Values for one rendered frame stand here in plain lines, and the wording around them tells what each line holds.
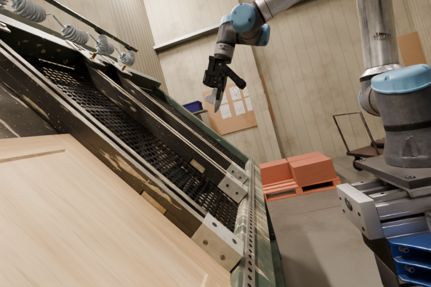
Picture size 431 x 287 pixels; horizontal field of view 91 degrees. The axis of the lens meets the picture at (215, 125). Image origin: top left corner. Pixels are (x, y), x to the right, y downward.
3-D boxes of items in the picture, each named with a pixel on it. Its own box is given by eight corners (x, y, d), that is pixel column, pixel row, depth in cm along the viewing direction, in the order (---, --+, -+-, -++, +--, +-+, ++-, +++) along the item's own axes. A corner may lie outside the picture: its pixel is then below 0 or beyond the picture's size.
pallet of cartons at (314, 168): (324, 173, 374) (317, 150, 374) (344, 186, 297) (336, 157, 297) (258, 187, 391) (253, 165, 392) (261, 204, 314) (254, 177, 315)
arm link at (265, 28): (263, 41, 70) (231, 38, 74) (267, 49, 81) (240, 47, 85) (268, 16, 69) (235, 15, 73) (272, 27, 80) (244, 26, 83)
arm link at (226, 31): (240, 13, 76) (218, 12, 79) (233, 43, 77) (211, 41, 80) (245, 23, 84) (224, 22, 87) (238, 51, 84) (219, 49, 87)
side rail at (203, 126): (241, 168, 190) (249, 159, 188) (149, 95, 203) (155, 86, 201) (242, 166, 198) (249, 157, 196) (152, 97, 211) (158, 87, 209)
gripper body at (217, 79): (205, 88, 88) (211, 58, 87) (226, 91, 86) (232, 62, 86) (201, 84, 80) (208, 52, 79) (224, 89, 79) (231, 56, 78)
